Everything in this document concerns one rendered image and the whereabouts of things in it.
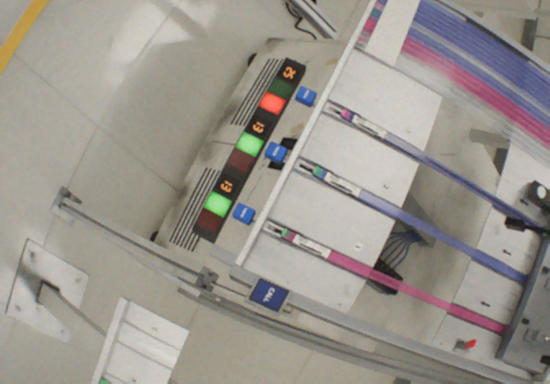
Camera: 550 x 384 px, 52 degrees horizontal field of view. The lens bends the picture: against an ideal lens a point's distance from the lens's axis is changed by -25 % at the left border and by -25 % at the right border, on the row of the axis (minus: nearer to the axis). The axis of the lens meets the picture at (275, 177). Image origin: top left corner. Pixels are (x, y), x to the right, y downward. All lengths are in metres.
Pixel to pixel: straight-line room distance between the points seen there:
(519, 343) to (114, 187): 1.18
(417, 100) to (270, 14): 0.94
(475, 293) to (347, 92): 0.44
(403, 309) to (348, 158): 0.65
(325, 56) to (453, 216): 0.54
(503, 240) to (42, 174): 1.13
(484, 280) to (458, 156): 0.67
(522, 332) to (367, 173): 0.46
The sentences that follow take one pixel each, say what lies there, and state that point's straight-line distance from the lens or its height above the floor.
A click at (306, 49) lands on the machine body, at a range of 1.85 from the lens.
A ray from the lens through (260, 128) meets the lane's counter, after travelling 1.20.
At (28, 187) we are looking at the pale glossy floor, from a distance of 1.67.
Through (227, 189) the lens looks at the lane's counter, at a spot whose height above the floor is 0.66.
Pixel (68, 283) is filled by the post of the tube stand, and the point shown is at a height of 0.01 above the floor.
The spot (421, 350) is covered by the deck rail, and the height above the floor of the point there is 0.99.
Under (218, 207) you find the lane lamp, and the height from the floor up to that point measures 0.66.
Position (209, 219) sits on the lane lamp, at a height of 0.65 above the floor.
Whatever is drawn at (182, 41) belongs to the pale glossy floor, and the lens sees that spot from 1.89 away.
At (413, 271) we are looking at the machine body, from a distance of 1.72.
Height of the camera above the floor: 1.54
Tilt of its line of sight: 46 degrees down
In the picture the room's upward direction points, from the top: 103 degrees clockwise
